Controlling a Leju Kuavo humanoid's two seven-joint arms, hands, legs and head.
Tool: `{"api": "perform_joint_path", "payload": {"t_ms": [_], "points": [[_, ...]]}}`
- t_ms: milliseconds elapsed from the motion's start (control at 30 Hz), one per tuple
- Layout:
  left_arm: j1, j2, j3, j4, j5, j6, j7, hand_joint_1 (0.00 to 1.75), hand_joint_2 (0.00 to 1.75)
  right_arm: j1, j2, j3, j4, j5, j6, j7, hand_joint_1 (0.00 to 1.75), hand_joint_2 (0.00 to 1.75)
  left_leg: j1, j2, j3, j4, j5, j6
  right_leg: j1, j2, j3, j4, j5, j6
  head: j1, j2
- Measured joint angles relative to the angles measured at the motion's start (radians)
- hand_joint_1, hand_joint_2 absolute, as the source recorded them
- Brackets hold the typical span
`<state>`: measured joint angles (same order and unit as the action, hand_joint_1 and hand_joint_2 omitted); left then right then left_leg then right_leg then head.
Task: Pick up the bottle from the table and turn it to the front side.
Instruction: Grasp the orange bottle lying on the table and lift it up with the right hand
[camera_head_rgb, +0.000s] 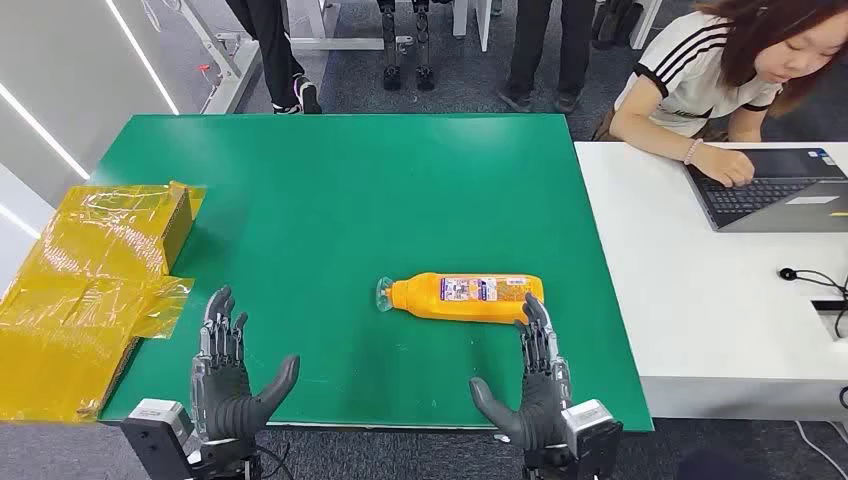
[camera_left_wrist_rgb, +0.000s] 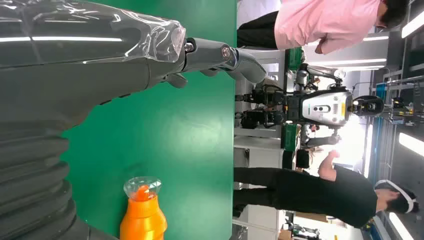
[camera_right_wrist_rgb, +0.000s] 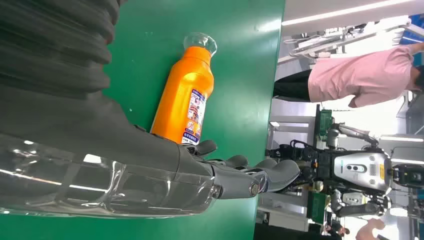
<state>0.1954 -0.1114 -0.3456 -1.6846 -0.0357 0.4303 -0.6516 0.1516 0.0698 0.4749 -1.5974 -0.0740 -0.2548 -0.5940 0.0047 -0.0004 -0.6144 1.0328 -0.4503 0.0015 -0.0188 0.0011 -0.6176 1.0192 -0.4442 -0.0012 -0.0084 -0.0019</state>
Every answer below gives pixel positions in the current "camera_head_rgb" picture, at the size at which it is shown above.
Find grey laptop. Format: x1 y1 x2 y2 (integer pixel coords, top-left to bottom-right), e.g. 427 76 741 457
685 147 848 233

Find white table legs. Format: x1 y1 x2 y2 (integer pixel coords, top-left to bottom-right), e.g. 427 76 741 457
284 0 495 53

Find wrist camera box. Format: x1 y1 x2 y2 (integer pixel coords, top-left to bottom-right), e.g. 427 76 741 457
120 398 197 480
561 399 624 480

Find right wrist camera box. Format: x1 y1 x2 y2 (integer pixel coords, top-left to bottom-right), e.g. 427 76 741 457
561 399 624 480

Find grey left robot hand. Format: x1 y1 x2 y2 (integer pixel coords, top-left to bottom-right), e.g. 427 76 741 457
190 286 301 444

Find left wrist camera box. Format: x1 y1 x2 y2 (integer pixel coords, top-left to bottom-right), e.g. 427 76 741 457
120 398 197 480

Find white floor cable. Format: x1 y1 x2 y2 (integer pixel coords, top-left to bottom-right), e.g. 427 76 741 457
794 420 848 478

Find black humanoid robot legs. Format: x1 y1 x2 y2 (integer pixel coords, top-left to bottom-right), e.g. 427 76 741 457
377 0 437 93

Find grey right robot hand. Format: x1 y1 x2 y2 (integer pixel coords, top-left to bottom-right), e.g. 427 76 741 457
468 293 574 452

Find white metal frame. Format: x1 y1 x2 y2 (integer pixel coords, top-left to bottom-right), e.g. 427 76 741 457
142 0 263 115

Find standing person with sneakers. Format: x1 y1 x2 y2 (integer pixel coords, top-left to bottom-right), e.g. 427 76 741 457
225 0 324 116

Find green table mat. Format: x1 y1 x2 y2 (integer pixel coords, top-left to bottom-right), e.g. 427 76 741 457
87 113 655 433

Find seated person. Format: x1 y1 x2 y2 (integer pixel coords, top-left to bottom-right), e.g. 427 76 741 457
592 0 848 189

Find standing person in dark shoes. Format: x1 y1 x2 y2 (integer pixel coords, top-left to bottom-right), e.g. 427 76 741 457
498 0 596 115

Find black cable with round plug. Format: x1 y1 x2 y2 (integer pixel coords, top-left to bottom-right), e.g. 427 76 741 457
778 267 848 339

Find yellow film-wrapped cardboard box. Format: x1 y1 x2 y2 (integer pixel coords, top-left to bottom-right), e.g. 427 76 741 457
0 180 207 425

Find orange plastic bottle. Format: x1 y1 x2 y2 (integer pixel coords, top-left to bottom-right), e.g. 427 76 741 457
375 272 545 326

